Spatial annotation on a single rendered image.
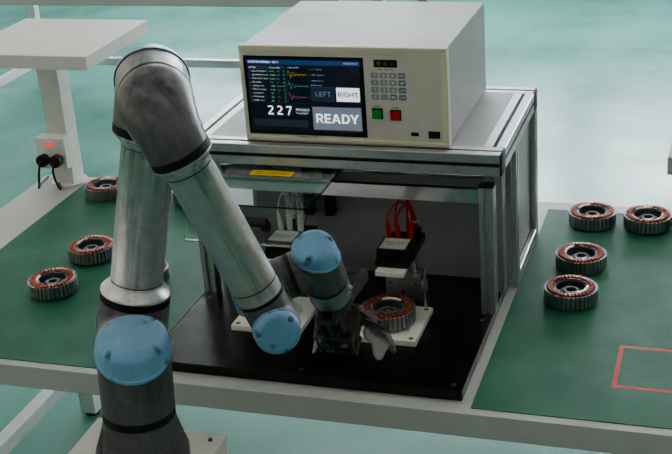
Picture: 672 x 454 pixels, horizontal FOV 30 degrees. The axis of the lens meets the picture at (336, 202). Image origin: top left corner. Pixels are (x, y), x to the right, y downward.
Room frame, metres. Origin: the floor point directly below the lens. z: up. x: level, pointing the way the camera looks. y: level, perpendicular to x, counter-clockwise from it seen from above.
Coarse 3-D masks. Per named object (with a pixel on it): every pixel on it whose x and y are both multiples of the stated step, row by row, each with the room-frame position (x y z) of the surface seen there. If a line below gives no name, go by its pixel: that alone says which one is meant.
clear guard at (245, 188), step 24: (240, 168) 2.46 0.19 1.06; (264, 168) 2.45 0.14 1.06; (288, 168) 2.44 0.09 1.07; (312, 168) 2.43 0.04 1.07; (240, 192) 2.32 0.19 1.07; (264, 192) 2.31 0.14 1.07; (288, 192) 2.30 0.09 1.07; (312, 192) 2.30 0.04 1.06; (264, 216) 2.23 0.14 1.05; (288, 216) 2.21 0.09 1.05; (192, 240) 2.23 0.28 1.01; (264, 240) 2.19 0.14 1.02; (288, 240) 2.18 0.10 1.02
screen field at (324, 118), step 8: (312, 112) 2.45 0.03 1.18; (320, 112) 2.44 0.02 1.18; (328, 112) 2.44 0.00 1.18; (336, 112) 2.43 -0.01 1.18; (344, 112) 2.43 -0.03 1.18; (352, 112) 2.42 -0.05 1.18; (360, 112) 2.41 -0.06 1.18; (320, 120) 2.44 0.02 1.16; (328, 120) 2.44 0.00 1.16; (336, 120) 2.43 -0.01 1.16; (344, 120) 2.43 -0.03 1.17; (352, 120) 2.42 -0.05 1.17; (360, 120) 2.42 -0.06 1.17; (320, 128) 2.44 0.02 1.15; (328, 128) 2.44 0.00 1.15; (336, 128) 2.43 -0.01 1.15; (344, 128) 2.43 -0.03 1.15; (352, 128) 2.42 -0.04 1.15; (360, 128) 2.42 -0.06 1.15
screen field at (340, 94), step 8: (312, 88) 2.45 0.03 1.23; (320, 88) 2.44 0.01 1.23; (328, 88) 2.44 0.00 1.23; (336, 88) 2.43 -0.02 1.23; (344, 88) 2.42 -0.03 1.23; (352, 88) 2.42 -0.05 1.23; (312, 96) 2.45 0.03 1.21; (320, 96) 2.44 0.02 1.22; (328, 96) 2.44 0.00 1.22; (336, 96) 2.43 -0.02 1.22; (344, 96) 2.43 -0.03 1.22; (352, 96) 2.42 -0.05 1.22
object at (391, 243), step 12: (384, 240) 2.36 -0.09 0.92; (396, 240) 2.36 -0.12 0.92; (408, 240) 2.35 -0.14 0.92; (420, 240) 2.40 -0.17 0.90; (384, 252) 2.32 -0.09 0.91; (396, 252) 2.31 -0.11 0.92; (408, 252) 2.32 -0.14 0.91; (384, 264) 2.32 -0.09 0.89; (396, 264) 2.31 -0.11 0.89; (408, 264) 2.30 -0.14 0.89; (384, 276) 2.29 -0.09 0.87; (396, 276) 2.29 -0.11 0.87
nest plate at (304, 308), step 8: (296, 304) 2.37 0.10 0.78; (304, 304) 2.37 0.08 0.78; (304, 312) 2.33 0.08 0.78; (312, 312) 2.33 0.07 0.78; (240, 320) 2.32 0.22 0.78; (304, 320) 2.30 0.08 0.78; (232, 328) 2.30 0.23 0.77; (240, 328) 2.30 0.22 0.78; (248, 328) 2.29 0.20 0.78; (304, 328) 2.28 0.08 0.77
